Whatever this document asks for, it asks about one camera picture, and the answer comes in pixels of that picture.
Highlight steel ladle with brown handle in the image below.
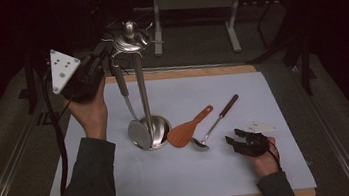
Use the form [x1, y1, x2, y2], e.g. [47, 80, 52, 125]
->
[185, 93, 246, 153]

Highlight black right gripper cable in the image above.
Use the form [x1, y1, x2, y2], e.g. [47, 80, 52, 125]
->
[266, 145, 284, 172]

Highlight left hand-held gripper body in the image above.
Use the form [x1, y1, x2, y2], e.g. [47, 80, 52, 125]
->
[47, 42, 110, 107]

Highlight person's right hand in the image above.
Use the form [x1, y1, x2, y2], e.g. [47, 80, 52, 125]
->
[243, 135, 283, 180]

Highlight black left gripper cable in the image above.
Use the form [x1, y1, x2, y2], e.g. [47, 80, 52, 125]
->
[39, 65, 74, 196]

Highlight grey metal stand frame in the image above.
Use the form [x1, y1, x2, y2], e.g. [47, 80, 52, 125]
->
[131, 0, 253, 66]

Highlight person's left hand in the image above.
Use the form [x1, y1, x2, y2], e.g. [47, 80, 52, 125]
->
[64, 75, 114, 145]

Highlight black stand legs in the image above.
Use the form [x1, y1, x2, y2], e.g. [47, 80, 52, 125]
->
[238, 0, 320, 104]
[12, 41, 64, 117]

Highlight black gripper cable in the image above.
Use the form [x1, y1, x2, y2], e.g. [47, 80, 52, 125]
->
[266, 145, 284, 172]
[39, 65, 74, 196]

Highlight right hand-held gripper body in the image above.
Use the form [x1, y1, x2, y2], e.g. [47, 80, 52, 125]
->
[232, 118, 281, 161]

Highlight wooden rice paddle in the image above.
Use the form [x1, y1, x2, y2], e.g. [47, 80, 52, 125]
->
[163, 104, 218, 150]

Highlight steel utensil rack with hooks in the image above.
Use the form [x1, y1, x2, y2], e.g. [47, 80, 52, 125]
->
[99, 16, 178, 156]

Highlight white table mat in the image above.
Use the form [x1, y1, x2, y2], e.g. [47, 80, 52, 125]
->
[30, 58, 319, 196]

